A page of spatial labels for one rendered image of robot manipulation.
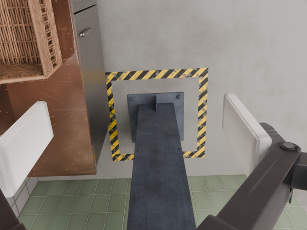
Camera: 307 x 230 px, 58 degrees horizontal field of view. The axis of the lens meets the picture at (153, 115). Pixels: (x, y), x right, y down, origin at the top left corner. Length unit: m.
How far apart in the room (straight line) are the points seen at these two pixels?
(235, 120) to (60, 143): 0.97
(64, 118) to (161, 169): 0.40
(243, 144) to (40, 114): 0.13
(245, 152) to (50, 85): 0.89
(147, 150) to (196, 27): 0.70
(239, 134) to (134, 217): 0.73
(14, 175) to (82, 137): 0.90
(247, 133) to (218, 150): 1.65
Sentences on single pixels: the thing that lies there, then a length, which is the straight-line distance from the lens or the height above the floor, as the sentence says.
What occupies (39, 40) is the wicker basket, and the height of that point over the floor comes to 0.73.
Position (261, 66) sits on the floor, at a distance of 1.65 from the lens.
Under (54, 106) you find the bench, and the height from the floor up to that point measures 0.58.
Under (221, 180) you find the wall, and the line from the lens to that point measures 1.89.
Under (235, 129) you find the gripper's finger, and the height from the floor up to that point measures 1.33.
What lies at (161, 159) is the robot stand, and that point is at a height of 0.57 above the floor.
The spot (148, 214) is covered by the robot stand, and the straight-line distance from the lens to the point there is 0.89.
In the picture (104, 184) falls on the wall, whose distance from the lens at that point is 1.87.
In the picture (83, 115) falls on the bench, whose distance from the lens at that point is 1.03.
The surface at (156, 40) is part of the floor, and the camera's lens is 1.50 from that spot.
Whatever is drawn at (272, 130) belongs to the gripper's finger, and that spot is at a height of 1.34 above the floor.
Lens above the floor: 1.48
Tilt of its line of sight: 64 degrees down
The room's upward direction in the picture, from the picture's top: 179 degrees clockwise
